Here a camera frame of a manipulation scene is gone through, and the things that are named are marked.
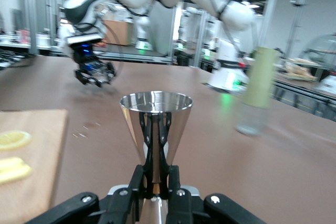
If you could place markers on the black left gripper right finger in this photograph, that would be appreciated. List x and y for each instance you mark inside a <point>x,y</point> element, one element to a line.
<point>197,211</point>

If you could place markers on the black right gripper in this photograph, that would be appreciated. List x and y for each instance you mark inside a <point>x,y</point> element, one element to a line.
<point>89,61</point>

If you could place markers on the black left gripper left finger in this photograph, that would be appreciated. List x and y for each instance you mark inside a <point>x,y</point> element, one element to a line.
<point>105,211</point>

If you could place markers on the small clear glass cup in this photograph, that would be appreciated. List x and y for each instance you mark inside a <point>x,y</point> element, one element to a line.
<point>98,76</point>

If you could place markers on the steel jigger measuring cup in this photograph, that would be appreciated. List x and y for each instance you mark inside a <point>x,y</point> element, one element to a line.
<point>157,102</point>

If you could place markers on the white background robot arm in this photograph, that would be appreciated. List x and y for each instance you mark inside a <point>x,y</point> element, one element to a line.
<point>143,30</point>

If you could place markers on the brown cardboard box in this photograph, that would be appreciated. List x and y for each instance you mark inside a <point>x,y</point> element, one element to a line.
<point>118,32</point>

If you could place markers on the brown table cover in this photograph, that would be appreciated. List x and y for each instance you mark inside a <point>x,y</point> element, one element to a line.
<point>236,169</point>

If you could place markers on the wooden cutting board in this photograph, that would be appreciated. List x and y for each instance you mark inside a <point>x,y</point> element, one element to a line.
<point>39,121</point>

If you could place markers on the yellow plastic knife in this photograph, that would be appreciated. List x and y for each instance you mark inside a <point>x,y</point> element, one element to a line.
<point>15,175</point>

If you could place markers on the lemon slice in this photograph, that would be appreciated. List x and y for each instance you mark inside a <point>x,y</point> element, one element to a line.
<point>13,140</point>

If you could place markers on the green sleeved glass bottle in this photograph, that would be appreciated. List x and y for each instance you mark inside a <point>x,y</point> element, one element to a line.
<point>260,82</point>

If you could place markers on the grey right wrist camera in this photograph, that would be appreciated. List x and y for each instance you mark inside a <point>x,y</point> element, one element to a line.
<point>82,40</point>

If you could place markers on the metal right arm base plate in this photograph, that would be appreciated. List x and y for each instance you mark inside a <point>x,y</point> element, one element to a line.
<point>218,89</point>

